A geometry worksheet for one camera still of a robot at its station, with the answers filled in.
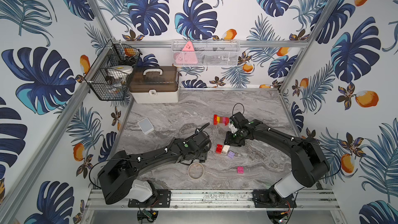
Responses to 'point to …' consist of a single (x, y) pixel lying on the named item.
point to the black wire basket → (108, 78)
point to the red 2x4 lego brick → (215, 122)
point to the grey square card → (145, 125)
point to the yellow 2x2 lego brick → (218, 120)
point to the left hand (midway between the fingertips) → (203, 150)
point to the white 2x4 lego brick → (225, 149)
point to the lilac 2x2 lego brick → (230, 154)
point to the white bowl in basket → (121, 70)
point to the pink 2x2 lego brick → (224, 120)
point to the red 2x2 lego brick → (218, 149)
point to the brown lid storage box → (154, 84)
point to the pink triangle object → (187, 55)
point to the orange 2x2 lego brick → (221, 119)
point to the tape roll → (196, 170)
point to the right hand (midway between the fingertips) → (226, 142)
